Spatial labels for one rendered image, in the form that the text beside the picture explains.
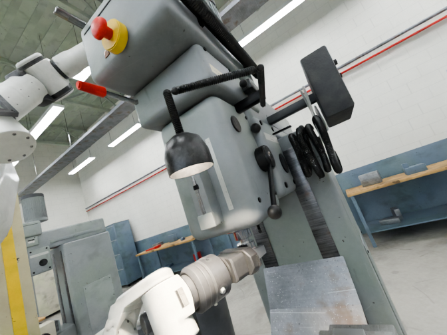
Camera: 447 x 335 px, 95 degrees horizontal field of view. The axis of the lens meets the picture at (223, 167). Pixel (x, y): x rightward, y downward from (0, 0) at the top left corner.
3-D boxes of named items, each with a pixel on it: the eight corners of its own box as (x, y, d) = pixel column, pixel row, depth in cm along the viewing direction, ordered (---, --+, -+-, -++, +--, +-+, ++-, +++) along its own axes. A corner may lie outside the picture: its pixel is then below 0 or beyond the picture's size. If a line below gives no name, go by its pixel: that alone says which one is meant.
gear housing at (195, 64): (211, 76, 42) (196, 36, 44) (138, 129, 54) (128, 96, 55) (263, 112, 72) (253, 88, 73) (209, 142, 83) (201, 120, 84)
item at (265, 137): (288, 195, 57) (255, 113, 61) (218, 218, 68) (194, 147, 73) (299, 188, 74) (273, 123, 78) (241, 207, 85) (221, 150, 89)
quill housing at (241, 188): (264, 225, 41) (213, 87, 46) (188, 246, 50) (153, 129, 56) (285, 208, 57) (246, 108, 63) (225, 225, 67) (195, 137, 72)
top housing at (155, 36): (166, 3, 35) (142, -66, 38) (89, 87, 47) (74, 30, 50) (259, 90, 77) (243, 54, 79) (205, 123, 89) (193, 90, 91)
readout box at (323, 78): (360, 102, 57) (328, 40, 61) (326, 118, 61) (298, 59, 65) (354, 117, 74) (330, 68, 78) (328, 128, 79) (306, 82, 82)
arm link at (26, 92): (56, 98, 75) (10, 135, 60) (19, 63, 67) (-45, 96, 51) (78, 86, 72) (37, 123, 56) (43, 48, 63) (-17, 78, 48)
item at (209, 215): (215, 226, 42) (185, 133, 45) (201, 230, 43) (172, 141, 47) (225, 221, 45) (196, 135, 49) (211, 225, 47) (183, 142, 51)
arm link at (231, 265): (253, 237, 46) (212, 260, 38) (268, 281, 45) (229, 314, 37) (219, 242, 55) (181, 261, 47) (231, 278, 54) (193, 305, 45)
